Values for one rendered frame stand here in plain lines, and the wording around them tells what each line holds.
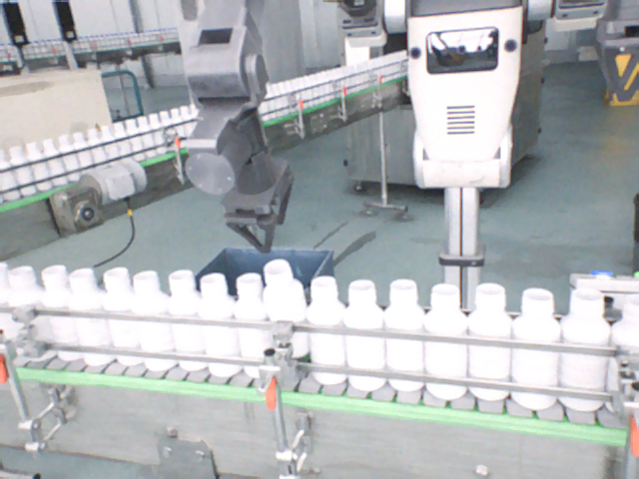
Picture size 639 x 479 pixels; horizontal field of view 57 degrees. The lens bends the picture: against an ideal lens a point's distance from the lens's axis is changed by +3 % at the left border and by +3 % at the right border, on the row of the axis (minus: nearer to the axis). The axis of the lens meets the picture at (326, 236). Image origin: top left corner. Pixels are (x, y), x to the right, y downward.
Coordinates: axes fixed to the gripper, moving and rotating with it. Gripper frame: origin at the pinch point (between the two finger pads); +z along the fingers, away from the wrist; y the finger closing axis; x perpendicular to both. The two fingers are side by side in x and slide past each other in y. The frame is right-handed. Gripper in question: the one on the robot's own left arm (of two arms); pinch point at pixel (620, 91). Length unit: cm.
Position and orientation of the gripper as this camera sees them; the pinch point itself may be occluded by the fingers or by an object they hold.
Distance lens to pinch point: 90.3
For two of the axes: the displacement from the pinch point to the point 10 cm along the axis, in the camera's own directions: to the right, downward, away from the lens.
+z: 0.8, 9.2, 3.8
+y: 2.7, -3.9, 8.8
